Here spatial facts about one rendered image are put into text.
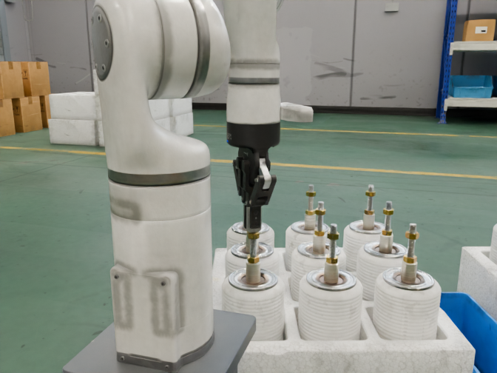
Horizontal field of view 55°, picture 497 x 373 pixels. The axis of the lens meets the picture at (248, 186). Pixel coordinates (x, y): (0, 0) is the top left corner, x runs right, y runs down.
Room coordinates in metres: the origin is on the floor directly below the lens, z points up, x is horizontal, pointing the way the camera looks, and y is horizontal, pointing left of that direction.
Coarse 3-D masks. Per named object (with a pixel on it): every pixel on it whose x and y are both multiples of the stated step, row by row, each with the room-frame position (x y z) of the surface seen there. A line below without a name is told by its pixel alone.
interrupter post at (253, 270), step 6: (246, 264) 0.66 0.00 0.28; (252, 264) 0.65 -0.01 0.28; (258, 264) 0.66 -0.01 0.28; (246, 270) 0.66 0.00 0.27; (252, 270) 0.65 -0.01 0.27; (258, 270) 0.66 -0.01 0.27; (246, 276) 0.66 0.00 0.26; (252, 276) 0.65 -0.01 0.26; (258, 276) 0.66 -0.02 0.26; (252, 282) 0.65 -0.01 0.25; (258, 282) 0.66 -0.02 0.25
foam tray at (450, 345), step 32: (224, 256) 0.92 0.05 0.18; (288, 288) 0.78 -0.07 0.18; (288, 320) 0.67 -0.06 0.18; (448, 320) 0.67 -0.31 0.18; (256, 352) 0.59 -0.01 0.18; (288, 352) 0.59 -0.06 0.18; (320, 352) 0.59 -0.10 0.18; (352, 352) 0.59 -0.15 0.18; (384, 352) 0.59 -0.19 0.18; (416, 352) 0.59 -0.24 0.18; (448, 352) 0.59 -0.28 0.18
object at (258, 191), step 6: (258, 180) 0.60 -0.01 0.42; (264, 180) 0.60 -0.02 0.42; (276, 180) 0.61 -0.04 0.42; (258, 186) 0.60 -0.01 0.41; (270, 186) 0.61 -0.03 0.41; (252, 192) 0.63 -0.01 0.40; (258, 192) 0.61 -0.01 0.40; (264, 192) 0.62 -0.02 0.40; (270, 192) 0.62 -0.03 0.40; (252, 198) 0.63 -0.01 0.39; (252, 204) 0.63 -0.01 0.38
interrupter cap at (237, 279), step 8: (232, 272) 0.68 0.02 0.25; (240, 272) 0.68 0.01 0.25; (264, 272) 0.68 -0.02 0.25; (272, 272) 0.68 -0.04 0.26; (232, 280) 0.65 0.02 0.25; (240, 280) 0.66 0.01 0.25; (264, 280) 0.66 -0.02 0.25; (272, 280) 0.66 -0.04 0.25; (240, 288) 0.63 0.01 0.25; (248, 288) 0.63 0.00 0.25; (256, 288) 0.63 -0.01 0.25; (264, 288) 0.63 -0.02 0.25
